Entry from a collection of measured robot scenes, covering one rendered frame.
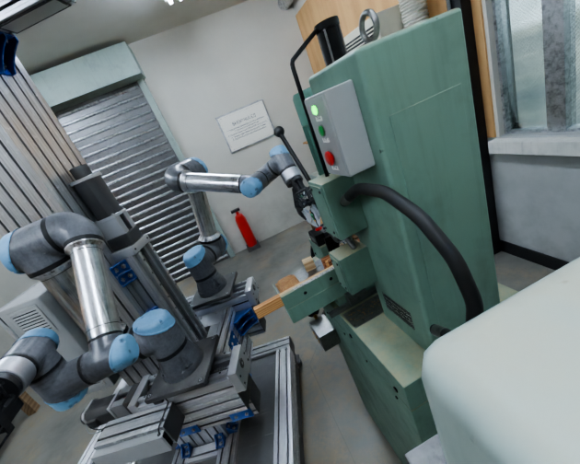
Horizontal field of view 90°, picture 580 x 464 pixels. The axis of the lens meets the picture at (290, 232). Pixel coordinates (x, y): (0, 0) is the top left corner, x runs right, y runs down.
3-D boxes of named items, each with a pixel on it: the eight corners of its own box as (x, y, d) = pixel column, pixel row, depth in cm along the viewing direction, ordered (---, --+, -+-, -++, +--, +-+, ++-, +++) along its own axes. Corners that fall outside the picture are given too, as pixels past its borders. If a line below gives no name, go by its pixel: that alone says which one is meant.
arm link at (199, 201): (198, 264, 155) (165, 164, 130) (214, 249, 167) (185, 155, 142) (217, 266, 151) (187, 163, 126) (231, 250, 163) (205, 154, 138)
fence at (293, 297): (428, 229, 108) (425, 216, 106) (431, 230, 107) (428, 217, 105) (285, 308, 99) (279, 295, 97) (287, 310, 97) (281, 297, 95)
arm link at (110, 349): (108, 210, 92) (148, 362, 75) (74, 225, 91) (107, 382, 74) (81, 191, 81) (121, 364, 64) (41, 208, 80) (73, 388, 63)
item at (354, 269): (365, 271, 90) (353, 237, 85) (378, 281, 83) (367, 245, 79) (339, 285, 88) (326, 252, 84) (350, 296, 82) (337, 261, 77)
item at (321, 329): (329, 326, 135) (323, 313, 133) (341, 342, 124) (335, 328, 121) (313, 335, 134) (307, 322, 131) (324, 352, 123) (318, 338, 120)
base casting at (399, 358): (404, 255, 133) (400, 237, 130) (541, 324, 80) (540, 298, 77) (319, 302, 126) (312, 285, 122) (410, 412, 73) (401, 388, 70)
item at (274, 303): (397, 239, 110) (395, 230, 109) (400, 241, 108) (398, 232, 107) (258, 316, 101) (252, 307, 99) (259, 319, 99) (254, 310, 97)
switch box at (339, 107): (351, 162, 66) (328, 88, 60) (377, 165, 56) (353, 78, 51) (327, 174, 65) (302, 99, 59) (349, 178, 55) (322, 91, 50)
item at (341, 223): (351, 218, 81) (334, 168, 75) (368, 226, 73) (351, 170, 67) (324, 232, 80) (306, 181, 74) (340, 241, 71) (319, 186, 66)
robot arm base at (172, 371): (156, 388, 100) (141, 368, 96) (172, 354, 113) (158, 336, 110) (196, 376, 98) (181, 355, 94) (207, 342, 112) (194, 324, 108)
